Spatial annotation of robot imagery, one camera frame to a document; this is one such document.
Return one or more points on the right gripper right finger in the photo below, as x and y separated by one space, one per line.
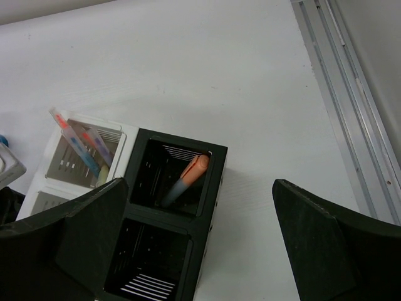
336 253

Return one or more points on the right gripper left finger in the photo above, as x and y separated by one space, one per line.
63 253

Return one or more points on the blue pen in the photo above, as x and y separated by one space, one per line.
79 147

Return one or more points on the grey purple pen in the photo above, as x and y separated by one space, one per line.
101 146

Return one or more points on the orange capped glue stick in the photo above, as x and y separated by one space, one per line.
194 170

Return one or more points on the white slotted pen holder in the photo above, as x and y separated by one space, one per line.
62 175

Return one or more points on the black slotted pen holder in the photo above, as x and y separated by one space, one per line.
160 250

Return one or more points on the blue lidded jar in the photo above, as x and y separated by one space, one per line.
4 140

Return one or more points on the aluminium right rail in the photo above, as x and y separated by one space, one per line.
369 158

